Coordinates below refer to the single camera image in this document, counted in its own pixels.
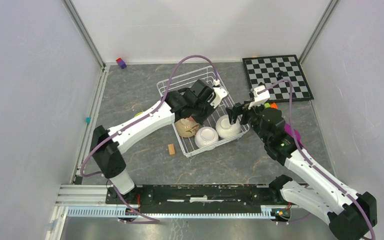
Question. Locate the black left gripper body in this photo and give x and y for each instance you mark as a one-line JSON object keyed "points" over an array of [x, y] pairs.
{"points": [[201, 110]]}

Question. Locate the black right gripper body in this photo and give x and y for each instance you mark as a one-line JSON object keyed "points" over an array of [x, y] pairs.
{"points": [[254, 115]]}

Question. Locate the beige ceramic bowl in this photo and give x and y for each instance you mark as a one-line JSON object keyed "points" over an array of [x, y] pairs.
{"points": [[186, 127]]}

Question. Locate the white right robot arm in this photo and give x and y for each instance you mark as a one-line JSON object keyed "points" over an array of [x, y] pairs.
{"points": [[349, 214]]}

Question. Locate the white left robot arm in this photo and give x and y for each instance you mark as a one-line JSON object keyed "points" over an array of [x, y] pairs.
{"points": [[108, 145]]}

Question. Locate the white ribbed bowl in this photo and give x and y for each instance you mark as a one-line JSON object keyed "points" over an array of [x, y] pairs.
{"points": [[225, 129]]}

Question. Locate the orange toy block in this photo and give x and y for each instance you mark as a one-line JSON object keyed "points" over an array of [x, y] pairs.
{"points": [[274, 105]]}

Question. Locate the white smooth bowl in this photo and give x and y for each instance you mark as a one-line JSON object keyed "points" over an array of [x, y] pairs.
{"points": [[206, 136]]}

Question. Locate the black white chessboard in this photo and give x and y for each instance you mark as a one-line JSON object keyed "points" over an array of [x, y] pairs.
{"points": [[263, 70]]}

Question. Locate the black chess piece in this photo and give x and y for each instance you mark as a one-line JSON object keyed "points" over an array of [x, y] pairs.
{"points": [[280, 75]]}

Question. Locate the small wooden block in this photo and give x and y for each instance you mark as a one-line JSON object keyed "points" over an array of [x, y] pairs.
{"points": [[171, 149]]}

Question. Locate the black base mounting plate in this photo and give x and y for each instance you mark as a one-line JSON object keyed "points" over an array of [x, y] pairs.
{"points": [[203, 198]]}

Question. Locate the red purple toy block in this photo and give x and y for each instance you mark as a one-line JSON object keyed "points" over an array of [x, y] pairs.
{"points": [[121, 63]]}

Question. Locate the white wire dish rack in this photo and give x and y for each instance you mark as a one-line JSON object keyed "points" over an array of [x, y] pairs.
{"points": [[206, 74]]}

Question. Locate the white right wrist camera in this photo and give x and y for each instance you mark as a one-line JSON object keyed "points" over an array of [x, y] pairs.
{"points": [[259, 96]]}

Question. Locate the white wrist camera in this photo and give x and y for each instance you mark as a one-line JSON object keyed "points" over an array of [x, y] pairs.
{"points": [[220, 93], [259, 96]]}

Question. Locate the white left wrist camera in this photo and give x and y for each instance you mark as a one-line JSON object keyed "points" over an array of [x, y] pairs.
{"points": [[220, 93]]}

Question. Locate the aluminium frame rail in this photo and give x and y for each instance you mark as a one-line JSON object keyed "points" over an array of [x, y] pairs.
{"points": [[74, 194]]}

